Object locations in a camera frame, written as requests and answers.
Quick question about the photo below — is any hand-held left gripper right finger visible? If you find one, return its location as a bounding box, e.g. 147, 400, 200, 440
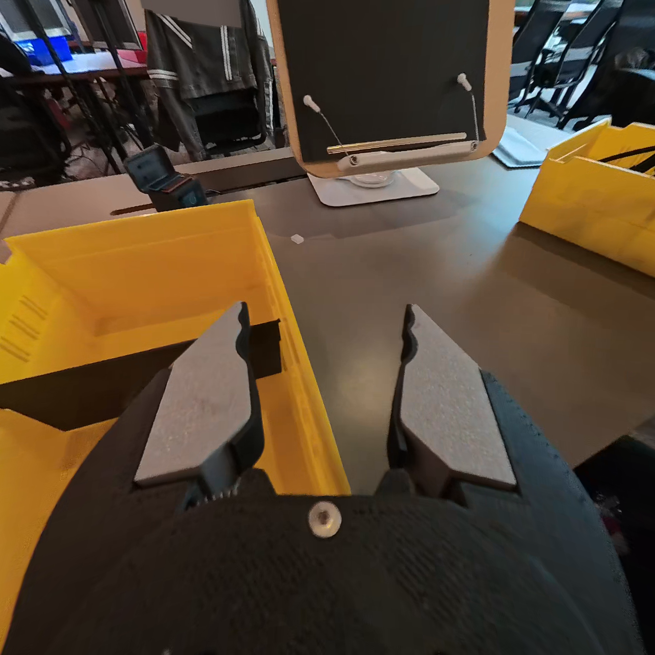
387, 304, 518, 496

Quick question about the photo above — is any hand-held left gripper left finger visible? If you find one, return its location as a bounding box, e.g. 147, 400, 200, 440
134, 301, 265, 487

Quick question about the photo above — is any yellow plastic bin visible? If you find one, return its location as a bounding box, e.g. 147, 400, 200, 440
0, 200, 352, 632
519, 118, 655, 279

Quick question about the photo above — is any black cardboard sheet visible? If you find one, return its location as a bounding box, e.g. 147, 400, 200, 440
0, 320, 283, 432
596, 146, 655, 177

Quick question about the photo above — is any person's black trouser leg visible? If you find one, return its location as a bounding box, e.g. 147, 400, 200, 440
573, 434, 655, 655

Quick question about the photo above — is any black charging case with display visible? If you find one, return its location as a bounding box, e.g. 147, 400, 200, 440
123, 144, 209, 213

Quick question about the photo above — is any grey flat pad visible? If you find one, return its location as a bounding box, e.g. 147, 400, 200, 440
494, 125, 552, 169

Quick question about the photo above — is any white tethered pin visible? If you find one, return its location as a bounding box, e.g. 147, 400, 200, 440
457, 73, 482, 151
303, 94, 359, 167

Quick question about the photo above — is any black striped jacket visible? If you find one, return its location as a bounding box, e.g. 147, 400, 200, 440
145, 0, 275, 160

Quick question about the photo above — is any black board on white stand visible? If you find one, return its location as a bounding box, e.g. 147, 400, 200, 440
266, 0, 515, 208

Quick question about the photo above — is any black office chair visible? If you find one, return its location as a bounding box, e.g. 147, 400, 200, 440
558, 0, 632, 130
511, 0, 570, 114

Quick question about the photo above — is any blue plastic bin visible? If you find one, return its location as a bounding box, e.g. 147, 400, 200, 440
18, 37, 72, 64

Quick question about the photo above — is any grey panel on stand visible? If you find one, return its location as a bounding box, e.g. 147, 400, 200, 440
69, 0, 143, 52
0, 0, 72, 43

